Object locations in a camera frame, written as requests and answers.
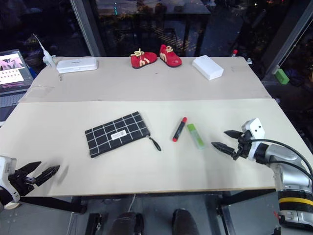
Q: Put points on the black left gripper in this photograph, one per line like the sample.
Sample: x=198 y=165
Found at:
x=22 y=183

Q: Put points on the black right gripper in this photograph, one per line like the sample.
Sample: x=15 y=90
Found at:
x=243 y=147

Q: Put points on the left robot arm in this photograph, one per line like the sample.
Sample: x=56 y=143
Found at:
x=3 y=198

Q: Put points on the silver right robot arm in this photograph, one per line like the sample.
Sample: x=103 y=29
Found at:
x=284 y=156

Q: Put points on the black grid pencil pouch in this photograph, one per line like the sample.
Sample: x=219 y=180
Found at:
x=115 y=133

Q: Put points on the laptop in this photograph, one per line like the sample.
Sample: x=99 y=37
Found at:
x=12 y=73

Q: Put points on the white flat case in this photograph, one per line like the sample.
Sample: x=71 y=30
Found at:
x=77 y=64

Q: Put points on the green highlighter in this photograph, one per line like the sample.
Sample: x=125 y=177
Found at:
x=196 y=137

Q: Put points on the red black marker pen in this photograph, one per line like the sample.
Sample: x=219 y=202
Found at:
x=179 y=130

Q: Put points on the white rectangular box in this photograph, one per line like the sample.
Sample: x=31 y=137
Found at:
x=207 y=67

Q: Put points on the green block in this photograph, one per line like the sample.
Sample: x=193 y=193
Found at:
x=282 y=76

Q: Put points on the red-capped bottle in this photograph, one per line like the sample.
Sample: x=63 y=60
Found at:
x=235 y=52

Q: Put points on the red shoe with yellow stripes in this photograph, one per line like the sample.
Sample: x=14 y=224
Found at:
x=170 y=56

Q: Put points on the dark rounded shape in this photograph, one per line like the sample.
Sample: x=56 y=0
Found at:
x=127 y=224

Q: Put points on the white gooseneck clamp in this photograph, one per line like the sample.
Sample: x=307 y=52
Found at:
x=46 y=57

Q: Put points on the red shoe with laces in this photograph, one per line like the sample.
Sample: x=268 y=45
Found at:
x=144 y=60

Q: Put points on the grey metal pillar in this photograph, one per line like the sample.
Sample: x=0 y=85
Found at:
x=86 y=27
x=291 y=34

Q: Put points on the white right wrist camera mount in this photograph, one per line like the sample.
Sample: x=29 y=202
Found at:
x=256 y=129

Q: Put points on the black table frame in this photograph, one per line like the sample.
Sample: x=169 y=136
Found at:
x=61 y=204

